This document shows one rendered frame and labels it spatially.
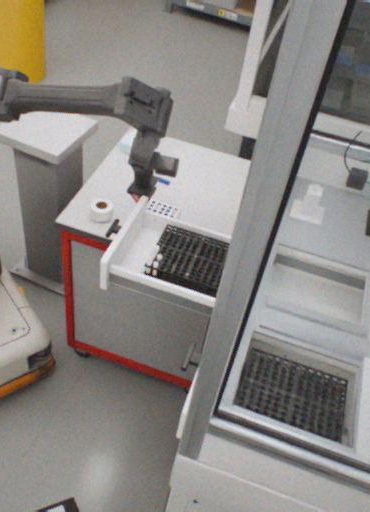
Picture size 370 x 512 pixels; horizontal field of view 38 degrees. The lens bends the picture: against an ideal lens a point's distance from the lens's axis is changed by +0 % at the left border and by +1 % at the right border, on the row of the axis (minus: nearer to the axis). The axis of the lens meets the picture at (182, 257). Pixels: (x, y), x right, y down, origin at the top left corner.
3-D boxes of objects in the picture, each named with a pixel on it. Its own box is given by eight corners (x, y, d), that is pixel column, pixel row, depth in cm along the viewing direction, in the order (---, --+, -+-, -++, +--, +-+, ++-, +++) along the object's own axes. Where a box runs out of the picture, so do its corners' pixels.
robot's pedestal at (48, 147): (10, 273, 247) (-14, 130, 193) (47, 235, 267) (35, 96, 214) (65, 297, 241) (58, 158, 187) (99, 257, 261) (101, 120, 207)
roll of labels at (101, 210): (109, 206, 172) (110, 197, 169) (115, 220, 168) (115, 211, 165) (88, 209, 170) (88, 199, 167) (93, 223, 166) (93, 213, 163)
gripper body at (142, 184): (159, 182, 164) (160, 162, 158) (146, 201, 157) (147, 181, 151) (140, 176, 165) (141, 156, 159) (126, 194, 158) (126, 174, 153)
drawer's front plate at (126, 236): (99, 289, 140) (100, 260, 132) (140, 223, 160) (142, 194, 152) (106, 291, 139) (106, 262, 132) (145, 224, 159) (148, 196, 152)
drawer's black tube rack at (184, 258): (142, 281, 141) (144, 264, 136) (165, 240, 153) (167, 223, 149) (222, 308, 138) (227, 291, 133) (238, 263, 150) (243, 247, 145)
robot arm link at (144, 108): (146, 66, 98) (134, 119, 98) (180, 97, 110) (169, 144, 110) (-22, 64, 119) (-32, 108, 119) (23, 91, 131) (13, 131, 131)
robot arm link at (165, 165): (136, 134, 145) (129, 165, 145) (177, 143, 144) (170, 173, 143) (143, 147, 157) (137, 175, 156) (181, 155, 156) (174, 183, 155)
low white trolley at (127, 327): (63, 359, 218) (54, 220, 164) (123, 261, 261) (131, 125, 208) (198, 408, 210) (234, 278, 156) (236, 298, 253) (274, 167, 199)
